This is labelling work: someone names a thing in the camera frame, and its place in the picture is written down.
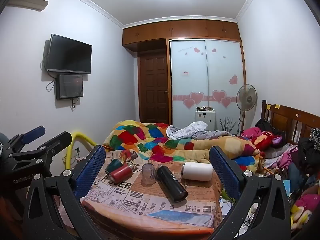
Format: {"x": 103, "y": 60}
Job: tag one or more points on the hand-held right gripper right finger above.
{"x": 225, "y": 172}

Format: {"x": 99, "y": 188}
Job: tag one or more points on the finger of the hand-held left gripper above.
{"x": 33, "y": 133}
{"x": 56, "y": 142}

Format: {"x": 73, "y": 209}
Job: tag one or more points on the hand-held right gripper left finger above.
{"x": 90, "y": 170}

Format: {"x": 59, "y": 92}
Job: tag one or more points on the dark green cup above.
{"x": 113, "y": 166}

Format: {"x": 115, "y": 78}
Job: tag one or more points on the black thermos cup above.
{"x": 172, "y": 185}

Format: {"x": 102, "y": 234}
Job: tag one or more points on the clear plastic cup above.
{"x": 148, "y": 175}

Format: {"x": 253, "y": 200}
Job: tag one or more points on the white paper towel roll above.
{"x": 197, "y": 171}

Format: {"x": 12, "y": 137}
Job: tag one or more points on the red metal bottle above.
{"x": 122, "y": 173}

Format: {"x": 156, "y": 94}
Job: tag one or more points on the dark spiky plant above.
{"x": 227, "y": 125}

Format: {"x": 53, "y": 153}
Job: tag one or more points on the pink crumpled clothing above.
{"x": 251, "y": 132}

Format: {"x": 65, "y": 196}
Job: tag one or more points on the red plush toy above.
{"x": 266, "y": 138}

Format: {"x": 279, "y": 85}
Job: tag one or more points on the grey white crumpled cloth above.
{"x": 190, "y": 130}

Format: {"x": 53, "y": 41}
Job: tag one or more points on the small white cabinet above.
{"x": 205, "y": 120}

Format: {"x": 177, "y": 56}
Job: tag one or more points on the colourful patchwork quilt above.
{"x": 140, "y": 137}

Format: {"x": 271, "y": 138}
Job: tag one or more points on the newspaper print tablecloth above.
{"x": 140, "y": 205}

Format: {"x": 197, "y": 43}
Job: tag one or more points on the black bag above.
{"x": 265, "y": 125}

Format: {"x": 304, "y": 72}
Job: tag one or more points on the pink striped clothing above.
{"x": 287, "y": 155}

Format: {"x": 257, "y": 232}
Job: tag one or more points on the small dark trinkets group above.
{"x": 205, "y": 108}

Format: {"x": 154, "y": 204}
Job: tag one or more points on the white standing fan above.
{"x": 247, "y": 97}

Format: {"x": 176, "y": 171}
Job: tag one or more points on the wooden bed headboard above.
{"x": 287, "y": 120}

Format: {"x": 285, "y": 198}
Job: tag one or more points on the black garment pile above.
{"x": 306, "y": 152}

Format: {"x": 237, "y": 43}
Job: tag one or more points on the yellow plush toy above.
{"x": 300, "y": 216}

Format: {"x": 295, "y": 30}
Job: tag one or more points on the black white patterned scarf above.
{"x": 315, "y": 137}

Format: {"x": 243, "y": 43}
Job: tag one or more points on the frosted sliding door heart stickers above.
{"x": 188, "y": 75}
{"x": 223, "y": 67}

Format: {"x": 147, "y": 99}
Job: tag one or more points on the brown wooden room door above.
{"x": 153, "y": 87}

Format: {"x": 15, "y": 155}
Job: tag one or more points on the white air conditioner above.
{"x": 27, "y": 3}

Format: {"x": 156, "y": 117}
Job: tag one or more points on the wooden wardrobe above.
{"x": 180, "y": 28}

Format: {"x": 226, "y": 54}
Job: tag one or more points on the yellow tube frame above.
{"x": 75, "y": 136}

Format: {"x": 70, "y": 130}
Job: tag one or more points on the small black wall monitor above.
{"x": 70, "y": 86}

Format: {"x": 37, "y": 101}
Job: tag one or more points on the black wall television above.
{"x": 68, "y": 53}

